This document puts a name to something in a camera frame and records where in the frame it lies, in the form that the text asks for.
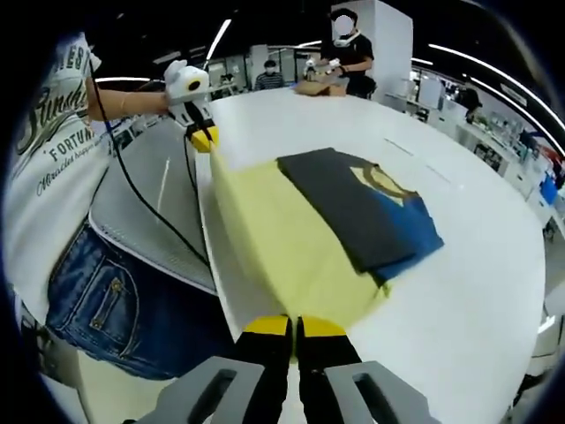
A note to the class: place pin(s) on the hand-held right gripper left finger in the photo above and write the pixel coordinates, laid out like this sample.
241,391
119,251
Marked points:
260,380

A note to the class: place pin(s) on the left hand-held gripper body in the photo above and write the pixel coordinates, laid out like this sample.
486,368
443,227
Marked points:
185,88

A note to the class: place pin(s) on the yellow long-sleeved garment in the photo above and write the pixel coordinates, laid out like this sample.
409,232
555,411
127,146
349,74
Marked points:
353,207

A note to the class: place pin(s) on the operator in white t-shirt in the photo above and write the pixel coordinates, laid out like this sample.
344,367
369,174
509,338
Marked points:
48,199

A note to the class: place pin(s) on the blue container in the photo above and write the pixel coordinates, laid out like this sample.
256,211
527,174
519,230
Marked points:
549,190

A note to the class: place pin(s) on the person's blue jeans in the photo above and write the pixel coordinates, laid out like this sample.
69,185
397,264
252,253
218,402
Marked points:
154,309

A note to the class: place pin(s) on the brown cardboard box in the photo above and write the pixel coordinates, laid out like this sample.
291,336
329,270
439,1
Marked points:
318,88

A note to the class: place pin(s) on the white lab counter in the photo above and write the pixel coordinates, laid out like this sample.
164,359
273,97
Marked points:
472,137

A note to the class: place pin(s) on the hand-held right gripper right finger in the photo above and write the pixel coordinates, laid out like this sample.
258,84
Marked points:
322,384

